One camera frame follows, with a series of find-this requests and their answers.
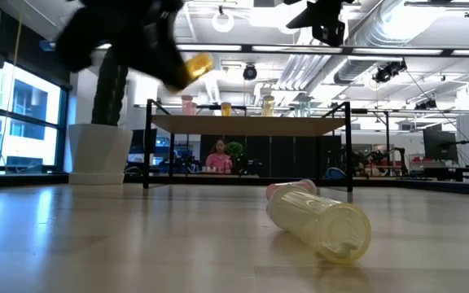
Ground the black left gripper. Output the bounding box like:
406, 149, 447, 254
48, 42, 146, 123
103, 0, 195, 93

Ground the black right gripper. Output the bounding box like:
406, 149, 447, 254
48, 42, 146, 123
285, 0, 356, 47

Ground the pink medicine bottle white cap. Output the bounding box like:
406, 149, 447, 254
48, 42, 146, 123
181, 94, 195, 116
265, 178, 318, 201

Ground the teal medicine bottle white cap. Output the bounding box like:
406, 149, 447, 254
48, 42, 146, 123
297, 96, 313, 118

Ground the yellow medicine bottle white cap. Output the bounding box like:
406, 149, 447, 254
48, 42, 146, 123
261, 94, 275, 118
265, 183, 372, 265

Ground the green cactus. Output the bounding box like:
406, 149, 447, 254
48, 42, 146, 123
90, 52, 129, 126

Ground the black ceiling spotlight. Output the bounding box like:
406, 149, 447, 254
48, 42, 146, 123
372, 59, 408, 85
414, 97, 438, 111

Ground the overhead LED light bar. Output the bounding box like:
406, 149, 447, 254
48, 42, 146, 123
38, 39, 469, 59

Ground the person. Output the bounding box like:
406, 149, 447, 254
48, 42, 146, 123
204, 138, 235, 174

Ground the small green potted plant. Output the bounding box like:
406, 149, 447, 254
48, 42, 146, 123
226, 141, 246, 164

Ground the white faceted plant pot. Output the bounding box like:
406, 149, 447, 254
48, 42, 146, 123
68, 123, 134, 186

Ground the large window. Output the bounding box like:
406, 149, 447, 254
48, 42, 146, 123
0, 60, 69, 174

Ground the blue round object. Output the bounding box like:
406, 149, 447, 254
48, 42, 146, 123
324, 166, 348, 181

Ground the black computer monitor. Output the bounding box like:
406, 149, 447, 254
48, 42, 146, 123
423, 129, 459, 163

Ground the white ring lamp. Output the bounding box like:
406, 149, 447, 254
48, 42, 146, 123
211, 11, 236, 34

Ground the black hanging camera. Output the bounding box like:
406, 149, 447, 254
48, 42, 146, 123
242, 63, 259, 81

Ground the wooden shelf black metal frame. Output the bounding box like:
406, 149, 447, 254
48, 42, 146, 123
142, 98, 354, 193

